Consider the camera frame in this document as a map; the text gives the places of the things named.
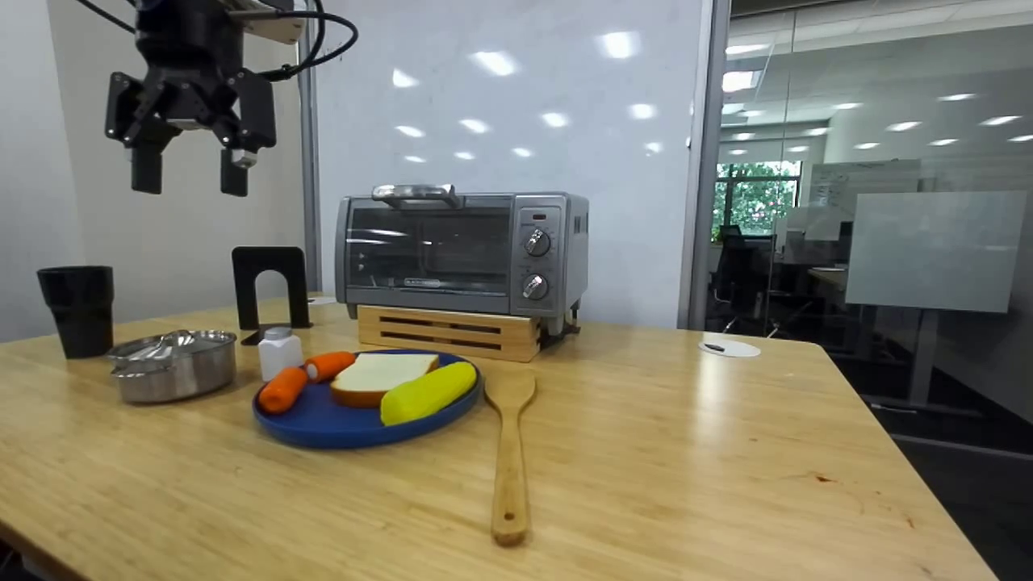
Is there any silver toaster oven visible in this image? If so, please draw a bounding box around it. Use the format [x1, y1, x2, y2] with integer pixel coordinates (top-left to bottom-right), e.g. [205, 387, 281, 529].
[331, 179, 595, 342]

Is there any black cup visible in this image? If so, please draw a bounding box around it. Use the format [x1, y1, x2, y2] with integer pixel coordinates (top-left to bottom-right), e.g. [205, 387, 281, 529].
[35, 260, 115, 362]

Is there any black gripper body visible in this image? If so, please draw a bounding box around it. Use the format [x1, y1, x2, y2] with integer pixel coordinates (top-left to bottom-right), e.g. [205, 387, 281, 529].
[132, 0, 250, 113]

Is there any yellow banana toy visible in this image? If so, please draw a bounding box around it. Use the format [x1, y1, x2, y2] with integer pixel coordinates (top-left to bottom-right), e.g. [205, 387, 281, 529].
[377, 357, 481, 428]

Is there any freestanding whiteboard on stand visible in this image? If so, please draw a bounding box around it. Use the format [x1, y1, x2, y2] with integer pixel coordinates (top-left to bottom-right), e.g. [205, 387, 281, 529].
[842, 188, 1031, 411]

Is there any wooden slatted trivet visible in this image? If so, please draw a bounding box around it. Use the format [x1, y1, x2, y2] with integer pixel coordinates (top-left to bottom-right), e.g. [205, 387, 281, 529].
[354, 304, 544, 365]

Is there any black metal bookend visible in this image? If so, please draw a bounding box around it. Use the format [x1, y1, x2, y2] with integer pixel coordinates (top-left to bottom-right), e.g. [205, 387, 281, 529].
[230, 242, 312, 331]

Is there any blue round plate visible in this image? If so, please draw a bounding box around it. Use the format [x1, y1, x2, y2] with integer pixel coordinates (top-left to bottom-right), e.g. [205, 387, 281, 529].
[252, 347, 487, 451]

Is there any large wall whiteboard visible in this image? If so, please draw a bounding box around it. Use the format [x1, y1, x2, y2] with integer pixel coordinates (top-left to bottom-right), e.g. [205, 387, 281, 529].
[296, 0, 718, 331]

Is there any toy bread slice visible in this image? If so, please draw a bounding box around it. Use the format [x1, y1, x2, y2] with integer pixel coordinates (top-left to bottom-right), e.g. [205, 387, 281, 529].
[325, 352, 441, 411]

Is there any metal bowl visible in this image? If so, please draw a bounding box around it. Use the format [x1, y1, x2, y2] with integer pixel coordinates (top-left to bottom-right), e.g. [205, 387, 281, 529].
[105, 327, 239, 407]

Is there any grey glass wall post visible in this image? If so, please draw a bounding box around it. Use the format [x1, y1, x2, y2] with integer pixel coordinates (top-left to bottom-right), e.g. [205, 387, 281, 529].
[676, 0, 735, 331]

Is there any black cable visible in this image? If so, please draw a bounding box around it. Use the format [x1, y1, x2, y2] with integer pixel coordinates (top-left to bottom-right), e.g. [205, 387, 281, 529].
[239, 0, 363, 82]

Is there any orange toy carrot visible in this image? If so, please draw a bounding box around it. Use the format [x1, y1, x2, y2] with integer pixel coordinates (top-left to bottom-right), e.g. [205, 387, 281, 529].
[256, 347, 357, 415]

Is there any wooden spatula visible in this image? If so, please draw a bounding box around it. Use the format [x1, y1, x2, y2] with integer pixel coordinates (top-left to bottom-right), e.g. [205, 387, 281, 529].
[478, 357, 541, 548]

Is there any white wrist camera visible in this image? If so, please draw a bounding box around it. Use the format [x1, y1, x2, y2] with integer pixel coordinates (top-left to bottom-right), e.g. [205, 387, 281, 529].
[222, 0, 308, 45]

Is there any small white bottle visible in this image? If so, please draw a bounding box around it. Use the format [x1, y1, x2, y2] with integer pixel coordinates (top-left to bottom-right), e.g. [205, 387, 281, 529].
[256, 323, 308, 383]

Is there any black office chair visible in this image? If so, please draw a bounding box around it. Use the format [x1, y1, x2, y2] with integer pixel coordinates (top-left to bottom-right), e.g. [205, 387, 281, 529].
[709, 221, 775, 334]

